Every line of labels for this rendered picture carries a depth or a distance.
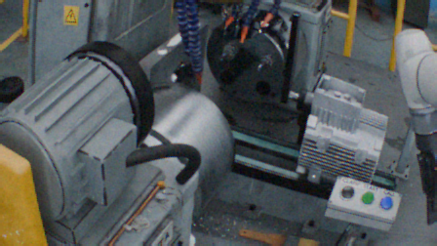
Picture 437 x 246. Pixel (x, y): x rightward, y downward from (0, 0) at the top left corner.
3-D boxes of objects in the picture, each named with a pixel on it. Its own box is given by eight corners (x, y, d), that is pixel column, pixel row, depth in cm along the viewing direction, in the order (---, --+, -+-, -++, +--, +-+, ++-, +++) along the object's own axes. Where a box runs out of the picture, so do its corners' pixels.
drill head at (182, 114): (60, 239, 100) (44, 143, 87) (133, 158, 129) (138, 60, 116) (163, 291, 93) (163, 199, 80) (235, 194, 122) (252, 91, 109)
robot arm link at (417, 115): (428, 94, 100) (432, 119, 101) (401, 104, 100) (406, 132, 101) (446, 101, 91) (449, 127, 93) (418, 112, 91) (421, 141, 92)
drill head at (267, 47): (187, 102, 153) (197, 18, 140) (242, 48, 186) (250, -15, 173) (278, 129, 146) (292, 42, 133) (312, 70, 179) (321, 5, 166)
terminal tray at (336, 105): (308, 120, 121) (314, 91, 117) (319, 100, 129) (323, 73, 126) (354, 136, 118) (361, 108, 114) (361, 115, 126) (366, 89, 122)
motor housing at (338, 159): (290, 186, 126) (306, 114, 115) (311, 145, 141) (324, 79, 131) (361, 207, 120) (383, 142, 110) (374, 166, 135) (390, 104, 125)
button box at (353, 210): (322, 216, 104) (327, 203, 100) (334, 187, 108) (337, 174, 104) (388, 231, 99) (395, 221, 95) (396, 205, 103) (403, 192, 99)
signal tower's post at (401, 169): (388, 175, 153) (419, 57, 131) (391, 161, 159) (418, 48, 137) (407, 181, 151) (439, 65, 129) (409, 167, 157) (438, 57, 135)
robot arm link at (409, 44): (397, 104, 100) (421, 116, 87) (380, 31, 97) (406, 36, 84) (430, 92, 101) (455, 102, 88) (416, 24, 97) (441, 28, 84)
